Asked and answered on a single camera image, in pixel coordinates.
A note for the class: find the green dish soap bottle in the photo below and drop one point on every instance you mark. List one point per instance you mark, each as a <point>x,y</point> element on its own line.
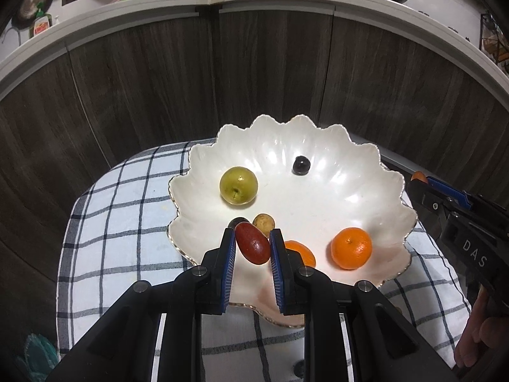
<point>41,28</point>

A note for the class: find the hanging dark frying pan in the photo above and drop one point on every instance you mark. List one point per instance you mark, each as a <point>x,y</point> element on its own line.
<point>32,4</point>

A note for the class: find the small black round object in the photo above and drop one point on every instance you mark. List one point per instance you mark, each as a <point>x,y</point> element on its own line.
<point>299,368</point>

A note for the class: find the small dark round fruit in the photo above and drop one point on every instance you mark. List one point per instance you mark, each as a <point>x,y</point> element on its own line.
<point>238,221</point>

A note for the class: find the green apple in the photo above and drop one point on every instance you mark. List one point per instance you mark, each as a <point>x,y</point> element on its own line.
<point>238,185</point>

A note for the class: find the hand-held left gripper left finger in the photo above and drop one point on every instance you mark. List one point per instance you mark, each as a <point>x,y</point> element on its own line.
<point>228,270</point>

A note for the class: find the person's right hand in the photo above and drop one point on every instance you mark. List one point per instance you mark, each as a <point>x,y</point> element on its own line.
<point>477,334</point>

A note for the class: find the orange tangerine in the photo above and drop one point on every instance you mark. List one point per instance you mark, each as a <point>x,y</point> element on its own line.
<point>302,254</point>
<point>352,248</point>

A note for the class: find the small tan round fruit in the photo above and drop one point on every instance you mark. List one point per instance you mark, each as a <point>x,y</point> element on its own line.
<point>264,223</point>

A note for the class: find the grey wood kitchen cabinet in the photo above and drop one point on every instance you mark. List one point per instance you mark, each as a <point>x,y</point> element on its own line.
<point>278,67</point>

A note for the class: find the dark purple grape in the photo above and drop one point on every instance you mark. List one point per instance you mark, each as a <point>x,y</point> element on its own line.
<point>301,166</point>

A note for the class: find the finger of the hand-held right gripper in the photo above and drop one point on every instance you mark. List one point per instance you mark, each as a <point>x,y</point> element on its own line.
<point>445,191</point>
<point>431,201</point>

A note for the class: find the teal fabric item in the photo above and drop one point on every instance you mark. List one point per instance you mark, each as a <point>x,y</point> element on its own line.
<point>37,354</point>

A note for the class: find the curved metal faucet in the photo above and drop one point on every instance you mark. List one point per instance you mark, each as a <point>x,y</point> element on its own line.
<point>18,36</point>

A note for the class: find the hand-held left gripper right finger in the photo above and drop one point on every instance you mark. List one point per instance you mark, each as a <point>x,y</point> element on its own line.
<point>277,270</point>

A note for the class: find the red oval fruit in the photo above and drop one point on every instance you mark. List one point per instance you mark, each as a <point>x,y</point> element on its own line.
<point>252,244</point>

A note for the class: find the white checked cloth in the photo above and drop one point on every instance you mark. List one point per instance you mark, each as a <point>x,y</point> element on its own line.
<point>119,227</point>

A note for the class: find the white scalloped bowl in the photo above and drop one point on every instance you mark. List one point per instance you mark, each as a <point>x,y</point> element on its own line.
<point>318,207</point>

